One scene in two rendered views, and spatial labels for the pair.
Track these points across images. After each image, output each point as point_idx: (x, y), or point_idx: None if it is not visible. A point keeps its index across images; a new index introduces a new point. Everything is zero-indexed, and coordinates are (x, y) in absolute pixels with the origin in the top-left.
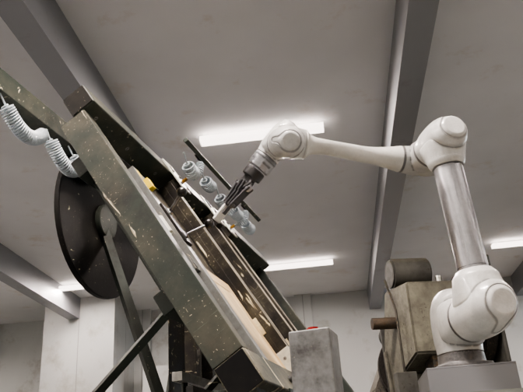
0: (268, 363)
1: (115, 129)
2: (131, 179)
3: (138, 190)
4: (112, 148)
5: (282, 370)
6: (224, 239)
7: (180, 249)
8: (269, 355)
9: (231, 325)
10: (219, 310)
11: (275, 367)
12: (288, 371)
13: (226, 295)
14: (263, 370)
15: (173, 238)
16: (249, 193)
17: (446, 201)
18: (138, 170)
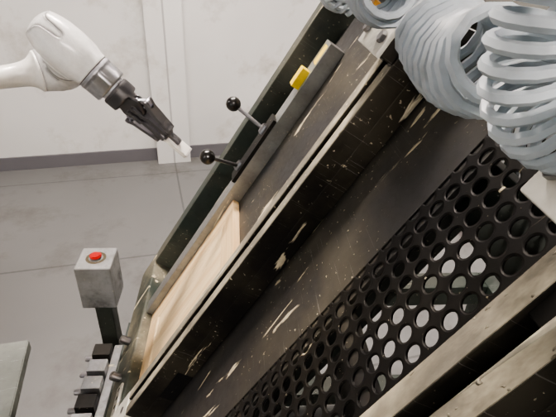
0: (144, 296)
1: None
2: (266, 87)
3: (254, 103)
4: (301, 35)
5: (136, 329)
6: (465, 328)
7: (212, 174)
8: (155, 356)
9: (166, 242)
10: (174, 227)
11: (140, 312)
12: (131, 355)
13: (208, 273)
14: (145, 276)
15: (219, 162)
16: (131, 123)
17: None
18: (328, 45)
